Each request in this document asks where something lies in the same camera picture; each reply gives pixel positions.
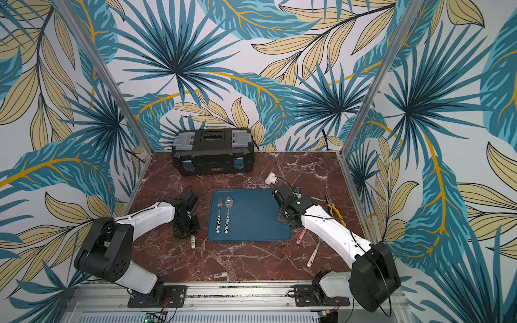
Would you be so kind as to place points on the right aluminium corner post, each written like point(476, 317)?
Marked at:
point(400, 33)

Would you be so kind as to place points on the teal rectangular tray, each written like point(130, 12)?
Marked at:
point(253, 217)

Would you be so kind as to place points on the cow pattern handle spoon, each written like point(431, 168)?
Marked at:
point(229, 204)

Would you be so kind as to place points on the yellow handled pliers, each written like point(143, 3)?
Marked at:
point(334, 212)

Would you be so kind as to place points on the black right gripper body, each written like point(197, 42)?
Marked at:
point(286, 214)

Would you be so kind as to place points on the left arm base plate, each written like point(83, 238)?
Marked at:
point(166, 296)

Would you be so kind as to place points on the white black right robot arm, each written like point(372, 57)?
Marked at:
point(373, 276)

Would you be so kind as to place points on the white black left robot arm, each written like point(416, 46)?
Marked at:
point(106, 251)

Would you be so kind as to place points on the left aluminium corner post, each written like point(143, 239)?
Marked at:
point(80, 31)

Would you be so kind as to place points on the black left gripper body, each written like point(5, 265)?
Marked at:
point(187, 227)

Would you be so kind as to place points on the aluminium front rail frame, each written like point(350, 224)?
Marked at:
point(253, 301)

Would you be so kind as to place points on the white cartoon handle spoon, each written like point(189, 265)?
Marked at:
point(313, 255)

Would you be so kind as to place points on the aluminium corner post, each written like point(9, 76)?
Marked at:
point(80, 31)
point(400, 33)

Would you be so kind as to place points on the cow pattern handle fork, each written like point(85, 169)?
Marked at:
point(218, 219)

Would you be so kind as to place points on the white PVC pipe fitting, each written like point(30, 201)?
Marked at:
point(271, 179)

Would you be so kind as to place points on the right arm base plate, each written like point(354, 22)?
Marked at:
point(311, 296)

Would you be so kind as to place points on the black plastic toolbox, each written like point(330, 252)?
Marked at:
point(211, 152)

